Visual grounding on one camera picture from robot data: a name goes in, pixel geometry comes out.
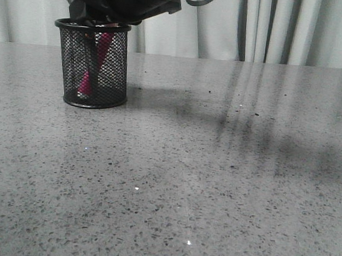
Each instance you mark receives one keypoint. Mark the black mesh pen holder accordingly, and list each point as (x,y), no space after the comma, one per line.
(112,80)

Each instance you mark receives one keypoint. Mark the pink highlighter pen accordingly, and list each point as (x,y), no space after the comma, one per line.
(96,47)

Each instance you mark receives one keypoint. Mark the grey curtain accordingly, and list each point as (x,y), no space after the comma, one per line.
(298,32)

